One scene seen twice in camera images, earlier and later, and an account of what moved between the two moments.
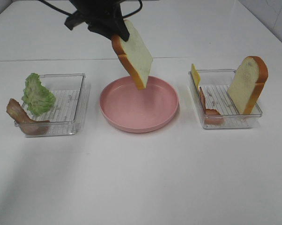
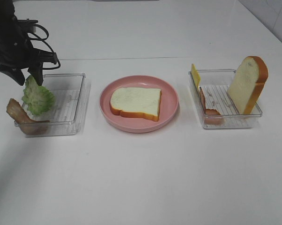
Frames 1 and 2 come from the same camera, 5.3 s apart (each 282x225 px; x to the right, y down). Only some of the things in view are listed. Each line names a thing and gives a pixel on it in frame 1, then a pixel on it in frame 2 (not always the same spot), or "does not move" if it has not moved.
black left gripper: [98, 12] → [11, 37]
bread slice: [134, 54] → [136, 102]
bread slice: [248, 83] does not move
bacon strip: [26, 124] does not move
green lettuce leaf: [40, 99] does not move
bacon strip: [211, 116] does not move
